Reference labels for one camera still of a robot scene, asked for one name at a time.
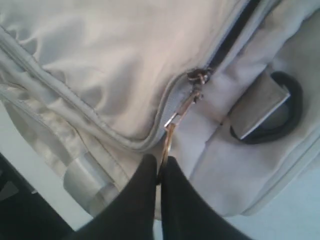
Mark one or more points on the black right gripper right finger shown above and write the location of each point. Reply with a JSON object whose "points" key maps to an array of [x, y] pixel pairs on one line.
{"points": [[185, 215]]}

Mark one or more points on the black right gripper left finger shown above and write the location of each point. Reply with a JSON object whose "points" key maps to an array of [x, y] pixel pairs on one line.
{"points": [[130, 216]]}

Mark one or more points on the beige fabric duffel bag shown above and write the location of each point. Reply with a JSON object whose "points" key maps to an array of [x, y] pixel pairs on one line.
{"points": [[230, 88]]}

